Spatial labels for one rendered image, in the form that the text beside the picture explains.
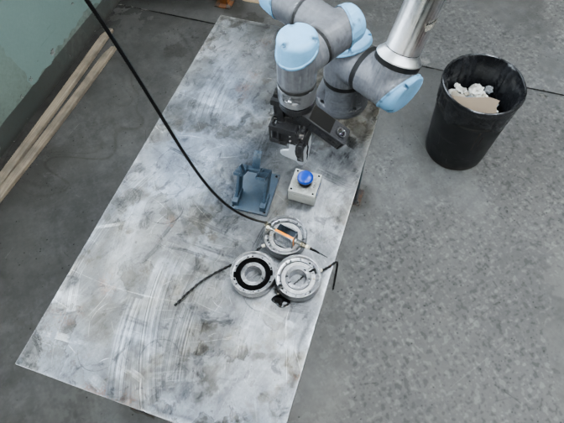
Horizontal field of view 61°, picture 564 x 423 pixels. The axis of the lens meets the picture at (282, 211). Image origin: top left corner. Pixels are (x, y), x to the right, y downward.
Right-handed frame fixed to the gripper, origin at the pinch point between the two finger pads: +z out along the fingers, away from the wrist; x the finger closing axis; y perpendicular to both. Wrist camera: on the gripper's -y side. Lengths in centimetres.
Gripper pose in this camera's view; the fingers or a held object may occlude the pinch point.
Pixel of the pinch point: (305, 160)
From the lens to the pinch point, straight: 112.0
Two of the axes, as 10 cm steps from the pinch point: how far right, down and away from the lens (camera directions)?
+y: -9.4, -2.8, 1.9
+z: 0.3, 5.0, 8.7
